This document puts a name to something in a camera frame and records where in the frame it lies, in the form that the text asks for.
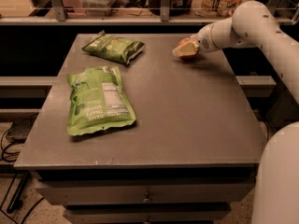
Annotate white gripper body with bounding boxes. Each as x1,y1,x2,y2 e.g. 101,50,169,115
190,24,220,53

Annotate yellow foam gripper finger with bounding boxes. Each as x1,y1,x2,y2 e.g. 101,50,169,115
172,41,198,59

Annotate red apple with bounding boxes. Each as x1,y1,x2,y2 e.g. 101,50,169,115
178,38,198,59

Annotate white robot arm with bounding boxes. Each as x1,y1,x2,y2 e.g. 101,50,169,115
173,1,299,224

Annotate small green chip bag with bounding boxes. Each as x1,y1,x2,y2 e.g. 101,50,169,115
82,31,146,65

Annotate clear plastic container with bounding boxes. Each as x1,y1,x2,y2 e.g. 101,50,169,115
80,0,116,16

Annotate large green snack bag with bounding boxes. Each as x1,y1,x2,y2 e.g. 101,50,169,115
67,66,136,136

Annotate grey drawer cabinet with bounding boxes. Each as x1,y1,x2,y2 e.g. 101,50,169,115
36,175,255,224

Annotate metal drawer knob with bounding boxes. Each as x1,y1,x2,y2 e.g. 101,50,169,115
143,193,152,203

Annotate metal shelf rail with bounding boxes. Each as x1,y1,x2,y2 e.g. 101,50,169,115
0,0,299,27

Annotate black cables left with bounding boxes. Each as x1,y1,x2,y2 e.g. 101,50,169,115
0,114,45,224

